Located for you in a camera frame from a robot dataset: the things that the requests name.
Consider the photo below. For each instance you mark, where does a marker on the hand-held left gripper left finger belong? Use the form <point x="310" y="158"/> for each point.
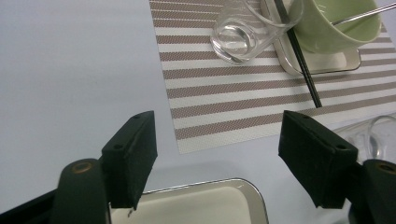
<point x="129" y="161"/>

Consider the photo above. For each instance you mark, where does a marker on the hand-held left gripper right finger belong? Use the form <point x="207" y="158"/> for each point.
<point x="317" y="161"/>

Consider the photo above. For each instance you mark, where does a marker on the white square plate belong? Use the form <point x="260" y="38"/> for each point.
<point x="193" y="205"/>
<point x="330" y="60"/>

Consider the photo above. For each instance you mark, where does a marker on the thin black chopstick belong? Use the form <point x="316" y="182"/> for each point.
<point x="299" y="59"/>
<point x="303" y="59"/>

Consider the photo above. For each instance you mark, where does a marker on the green bowl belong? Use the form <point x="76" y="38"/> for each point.
<point x="317" y="34"/>

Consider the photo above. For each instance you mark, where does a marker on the clear drinking glass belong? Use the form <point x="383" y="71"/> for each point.
<point x="379" y="140"/>
<point x="239" y="40"/>

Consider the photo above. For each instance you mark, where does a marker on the silver spoon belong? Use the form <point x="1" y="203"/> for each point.
<point x="364" y="14"/>

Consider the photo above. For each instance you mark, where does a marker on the striped brown placemat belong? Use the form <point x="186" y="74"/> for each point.
<point x="233" y="102"/>

